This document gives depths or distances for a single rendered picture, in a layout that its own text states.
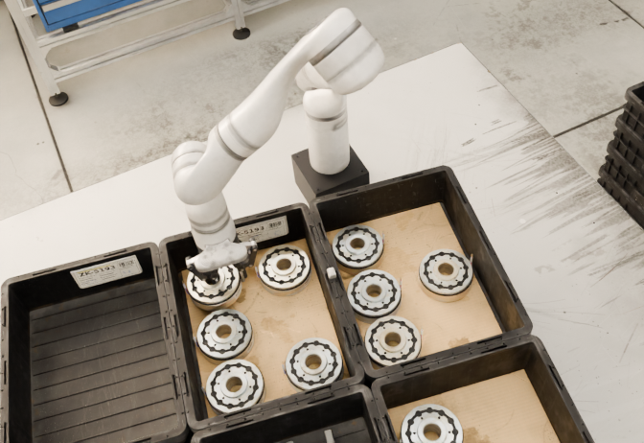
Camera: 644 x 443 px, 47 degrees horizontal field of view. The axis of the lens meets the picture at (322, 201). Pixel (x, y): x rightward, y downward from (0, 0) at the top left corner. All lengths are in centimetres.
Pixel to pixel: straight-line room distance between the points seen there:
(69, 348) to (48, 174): 157
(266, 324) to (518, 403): 48
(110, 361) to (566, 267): 96
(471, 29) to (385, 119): 146
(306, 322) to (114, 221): 61
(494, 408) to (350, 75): 64
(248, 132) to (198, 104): 197
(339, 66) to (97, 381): 76
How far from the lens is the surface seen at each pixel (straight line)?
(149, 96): 316
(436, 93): 198
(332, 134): 157
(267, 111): 109
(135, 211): 182
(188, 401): 127
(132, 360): 145
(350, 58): 102
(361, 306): 139
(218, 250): 128
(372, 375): 125
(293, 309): 143
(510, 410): 135
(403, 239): 151
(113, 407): 142
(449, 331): 140
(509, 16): 340
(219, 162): 113
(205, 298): 141
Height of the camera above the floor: 206
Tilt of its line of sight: 51 degrees down
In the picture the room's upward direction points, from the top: 7 degrees counter-clockwise
